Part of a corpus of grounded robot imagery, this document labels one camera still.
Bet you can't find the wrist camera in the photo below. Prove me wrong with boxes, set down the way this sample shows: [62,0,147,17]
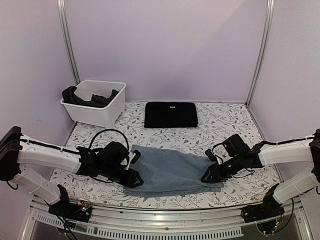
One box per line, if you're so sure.
[222,134,250,158]
[99,141,129,166]

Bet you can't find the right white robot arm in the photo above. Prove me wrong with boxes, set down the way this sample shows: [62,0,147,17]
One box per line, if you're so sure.
[200,129,320,218]

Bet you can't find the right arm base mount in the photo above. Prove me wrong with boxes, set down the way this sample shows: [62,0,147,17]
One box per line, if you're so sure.
[240,194,285,223]

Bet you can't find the aluminium frame post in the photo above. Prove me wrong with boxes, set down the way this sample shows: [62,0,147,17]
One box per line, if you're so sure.
[56,0,81,85]
[245,0,275,108]

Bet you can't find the white plastic laundry bin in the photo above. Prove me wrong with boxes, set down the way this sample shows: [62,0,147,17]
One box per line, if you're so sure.
[60,80,127,128]

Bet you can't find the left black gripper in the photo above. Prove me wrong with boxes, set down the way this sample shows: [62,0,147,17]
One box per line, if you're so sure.
[100,163,144,189]

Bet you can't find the floral patterned table mat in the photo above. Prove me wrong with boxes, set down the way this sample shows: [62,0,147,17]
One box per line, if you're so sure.
[50,102,281,210]

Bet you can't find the black t-shirt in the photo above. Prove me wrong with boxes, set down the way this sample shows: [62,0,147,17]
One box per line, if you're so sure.
[144,101,198,129]

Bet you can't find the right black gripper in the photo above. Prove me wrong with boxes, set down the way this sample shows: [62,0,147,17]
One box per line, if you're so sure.
[201,154,244,183]

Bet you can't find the front aluminium rail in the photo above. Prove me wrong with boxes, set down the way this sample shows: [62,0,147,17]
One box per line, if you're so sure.
[21,197,315,240]

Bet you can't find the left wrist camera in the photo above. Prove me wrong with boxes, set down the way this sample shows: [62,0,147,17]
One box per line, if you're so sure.
[99,141,129,166]

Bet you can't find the dark garment in bin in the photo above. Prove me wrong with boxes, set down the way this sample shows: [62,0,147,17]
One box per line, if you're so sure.
[61,86,120,109]

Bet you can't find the right aluminium frame post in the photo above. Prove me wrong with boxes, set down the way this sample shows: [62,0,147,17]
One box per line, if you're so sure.
[245,0,275,108]

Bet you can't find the left aluminium frame post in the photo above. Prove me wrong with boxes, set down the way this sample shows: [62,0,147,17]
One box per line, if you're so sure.
[56,0,81,85]

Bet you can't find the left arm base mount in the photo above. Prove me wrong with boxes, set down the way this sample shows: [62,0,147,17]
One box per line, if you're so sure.
[48,184,92,223]

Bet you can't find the blue denim garment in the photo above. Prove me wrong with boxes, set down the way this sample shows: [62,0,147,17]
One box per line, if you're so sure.
[124,145,224,198]

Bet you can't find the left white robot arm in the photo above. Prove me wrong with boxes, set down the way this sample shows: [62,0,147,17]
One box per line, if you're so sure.
[0,126,144,217]

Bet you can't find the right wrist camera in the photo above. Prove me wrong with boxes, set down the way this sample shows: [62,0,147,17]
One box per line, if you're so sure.
[222,134,250,158]

